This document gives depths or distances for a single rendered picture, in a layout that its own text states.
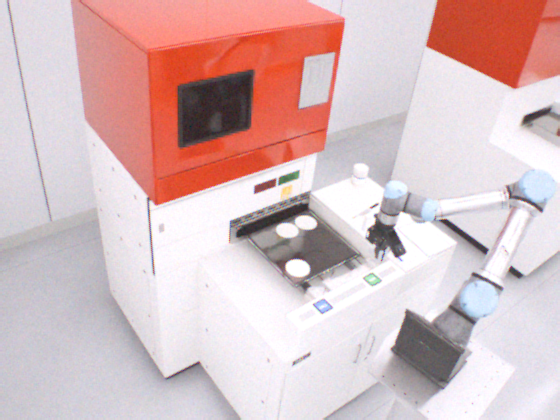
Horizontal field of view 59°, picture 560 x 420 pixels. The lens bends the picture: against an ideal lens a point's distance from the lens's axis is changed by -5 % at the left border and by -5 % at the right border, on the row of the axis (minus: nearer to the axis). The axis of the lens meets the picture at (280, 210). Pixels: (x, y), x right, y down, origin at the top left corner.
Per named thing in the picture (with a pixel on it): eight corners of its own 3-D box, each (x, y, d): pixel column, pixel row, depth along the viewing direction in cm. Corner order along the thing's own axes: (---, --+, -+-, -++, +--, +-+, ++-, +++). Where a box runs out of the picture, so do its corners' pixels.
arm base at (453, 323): (466, 347, 186) (481, 325, 186) (464, 348, 172) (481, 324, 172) (432, 324, 192) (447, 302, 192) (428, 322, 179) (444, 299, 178)
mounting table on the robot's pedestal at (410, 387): (503, 387, 201) (516, 368, 193) (447, 461, 174) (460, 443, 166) (414, 323, 224) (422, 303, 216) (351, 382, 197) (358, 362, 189)
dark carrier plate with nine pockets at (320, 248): (247, 235, 228) (247, 234, 228) (307, 211, 246) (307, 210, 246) (295, 284, 208) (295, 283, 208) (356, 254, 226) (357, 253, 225)
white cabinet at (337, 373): (198, 370, 274) (196, 261, 224) (333, 300, 324) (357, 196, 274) (267, 465, 236) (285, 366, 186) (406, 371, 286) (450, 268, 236)
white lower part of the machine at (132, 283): (111, 301, 306) (93, 191, 255) (226, 253, 348) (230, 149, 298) (165, 388, 263) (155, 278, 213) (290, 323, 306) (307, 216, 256)
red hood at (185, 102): (84, 119, 230) (68, -12, 194) (233, 85, 272) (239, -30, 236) (156, 207, 186) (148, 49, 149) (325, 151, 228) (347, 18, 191)
